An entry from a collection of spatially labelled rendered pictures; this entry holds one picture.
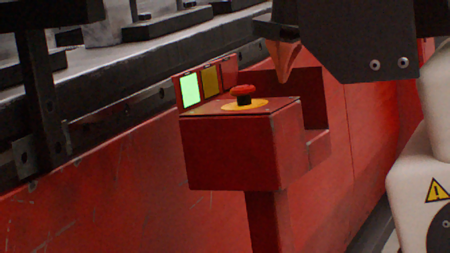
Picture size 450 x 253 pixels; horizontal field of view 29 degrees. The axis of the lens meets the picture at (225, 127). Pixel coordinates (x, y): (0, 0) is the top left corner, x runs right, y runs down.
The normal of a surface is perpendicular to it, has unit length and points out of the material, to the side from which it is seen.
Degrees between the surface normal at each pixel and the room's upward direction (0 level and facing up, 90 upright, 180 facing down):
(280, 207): 90
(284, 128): 90
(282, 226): 90
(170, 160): 90
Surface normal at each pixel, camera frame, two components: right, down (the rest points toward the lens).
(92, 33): -0.37, 0.24
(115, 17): 0.92, -0.05
